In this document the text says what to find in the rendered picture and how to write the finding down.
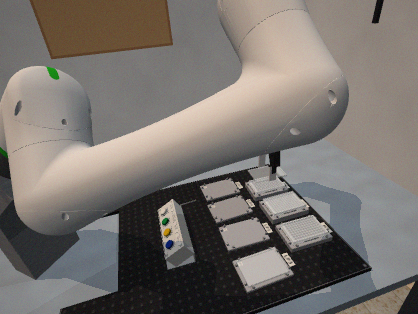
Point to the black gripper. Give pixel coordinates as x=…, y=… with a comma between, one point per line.
x=274, y=163

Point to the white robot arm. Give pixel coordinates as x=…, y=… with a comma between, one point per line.
x=291, y=93

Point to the white button panel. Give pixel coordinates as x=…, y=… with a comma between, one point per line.
x=178, y=249

